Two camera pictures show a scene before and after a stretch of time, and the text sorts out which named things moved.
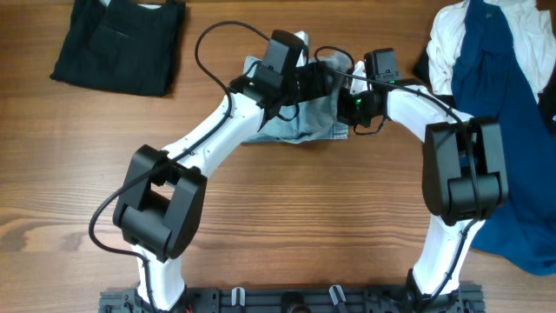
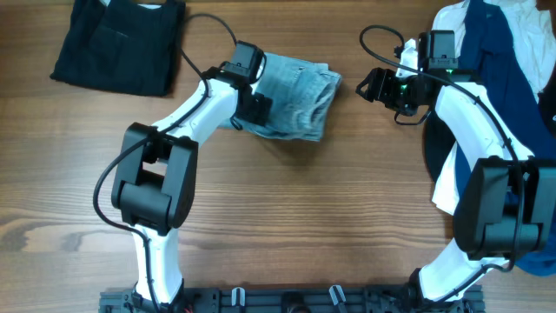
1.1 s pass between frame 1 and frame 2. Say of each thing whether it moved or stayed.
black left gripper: moved
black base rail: stayed
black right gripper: moved
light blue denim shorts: moved
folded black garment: stayed
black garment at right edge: stayed
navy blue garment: stayed
